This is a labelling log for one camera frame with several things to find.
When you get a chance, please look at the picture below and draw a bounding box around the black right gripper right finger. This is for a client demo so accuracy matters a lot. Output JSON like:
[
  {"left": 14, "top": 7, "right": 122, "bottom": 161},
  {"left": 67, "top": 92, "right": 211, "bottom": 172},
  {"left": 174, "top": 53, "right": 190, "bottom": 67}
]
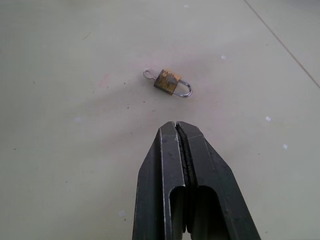
[{"left": 175, "top": 121, "right": 262, "bottom": 240}]

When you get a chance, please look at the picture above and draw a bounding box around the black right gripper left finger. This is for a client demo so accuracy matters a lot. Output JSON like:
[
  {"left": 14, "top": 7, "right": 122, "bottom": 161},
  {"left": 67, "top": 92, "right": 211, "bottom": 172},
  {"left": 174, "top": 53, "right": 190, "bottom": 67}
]
[{"left": 131, "top": 121, "right": 191, "bottom": 240}]

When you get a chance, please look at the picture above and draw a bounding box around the small silver key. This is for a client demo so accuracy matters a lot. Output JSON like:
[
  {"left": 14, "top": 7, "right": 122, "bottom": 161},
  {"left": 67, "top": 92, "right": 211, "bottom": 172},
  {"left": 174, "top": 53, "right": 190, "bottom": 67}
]
[{"left": 142, "top": 69, "right": 159, "bottom": 80}]

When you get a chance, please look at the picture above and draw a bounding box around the small brass padlock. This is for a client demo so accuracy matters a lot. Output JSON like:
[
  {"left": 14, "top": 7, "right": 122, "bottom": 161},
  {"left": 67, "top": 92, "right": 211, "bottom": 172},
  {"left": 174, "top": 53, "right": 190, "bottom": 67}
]
[{"left": 153, "top": 69, "right": 194, "bottom": 99}]

